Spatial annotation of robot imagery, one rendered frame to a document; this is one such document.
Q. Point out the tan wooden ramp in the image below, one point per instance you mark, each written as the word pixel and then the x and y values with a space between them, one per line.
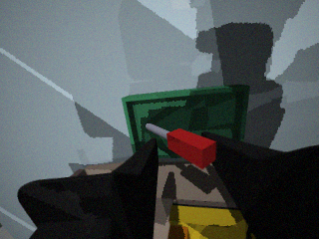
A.
pixel 178 182

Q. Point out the red-headed metal pin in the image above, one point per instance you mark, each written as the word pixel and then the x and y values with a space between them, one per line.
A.
pixel 196 149

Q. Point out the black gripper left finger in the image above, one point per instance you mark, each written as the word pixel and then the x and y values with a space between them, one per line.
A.
pixel 127 194

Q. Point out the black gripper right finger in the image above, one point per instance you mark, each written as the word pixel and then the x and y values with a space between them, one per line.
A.
pixel 272 189

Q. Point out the green tray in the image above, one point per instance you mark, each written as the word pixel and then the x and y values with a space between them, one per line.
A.
pixel 242 96
pixel 209 112

